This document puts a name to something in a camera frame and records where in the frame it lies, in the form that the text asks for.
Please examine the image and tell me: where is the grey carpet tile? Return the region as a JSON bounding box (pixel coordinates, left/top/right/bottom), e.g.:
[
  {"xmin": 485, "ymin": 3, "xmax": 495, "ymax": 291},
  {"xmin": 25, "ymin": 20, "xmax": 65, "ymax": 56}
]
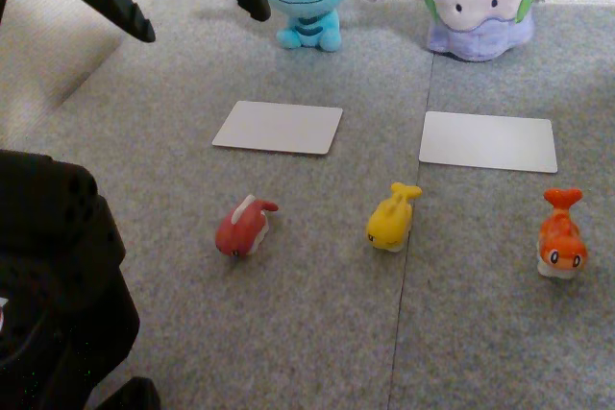
[
  {"xmin": 0, "ymin": 0, "xmax": 436, "ymax": 410},
  {"xmin": 388, "ymin": 0, "xmax": 615, "ymax": 410}
]

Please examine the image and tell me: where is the lilac Goomy plush toy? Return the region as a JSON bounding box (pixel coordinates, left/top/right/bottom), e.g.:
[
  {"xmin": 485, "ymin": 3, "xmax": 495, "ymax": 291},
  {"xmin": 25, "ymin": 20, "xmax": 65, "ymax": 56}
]
[{"xmin": 416, "ymin": 0, "xmax": 547, "ymax": 63}]

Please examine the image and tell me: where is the white rectangular card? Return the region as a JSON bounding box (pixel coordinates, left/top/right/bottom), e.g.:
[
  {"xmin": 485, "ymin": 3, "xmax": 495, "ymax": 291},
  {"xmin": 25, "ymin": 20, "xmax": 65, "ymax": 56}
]
[
  {"xmin": 211, "ymin": 100, "xmax": 344, "ymax": 157},
  {"xmin": 418, "ymin": 110, "xmax": 559, "ymax": 175}
]

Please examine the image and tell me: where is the orange sushi fish figure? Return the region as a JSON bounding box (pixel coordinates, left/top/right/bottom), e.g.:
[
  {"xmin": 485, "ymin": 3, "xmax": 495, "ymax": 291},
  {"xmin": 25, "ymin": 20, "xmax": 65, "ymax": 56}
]
[{"xmin": 535, "ymin": 187, "xmax": 588, "ymax": 279}]

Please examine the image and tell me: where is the yellow sushi fish figure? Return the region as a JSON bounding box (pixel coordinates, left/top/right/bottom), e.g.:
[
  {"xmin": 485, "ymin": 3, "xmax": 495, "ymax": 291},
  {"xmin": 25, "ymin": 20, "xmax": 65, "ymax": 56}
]
[{"xmin": 366, "ymin": 181, "xmax": 424, "ymax": 253}]

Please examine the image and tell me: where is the red sushi fish figure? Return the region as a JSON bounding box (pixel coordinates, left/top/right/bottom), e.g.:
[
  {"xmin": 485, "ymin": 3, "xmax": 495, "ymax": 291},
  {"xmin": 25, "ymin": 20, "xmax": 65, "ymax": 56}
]
[{"xmin": 214, "ymin": 193, "xmax": 280, "ymax": 259}]

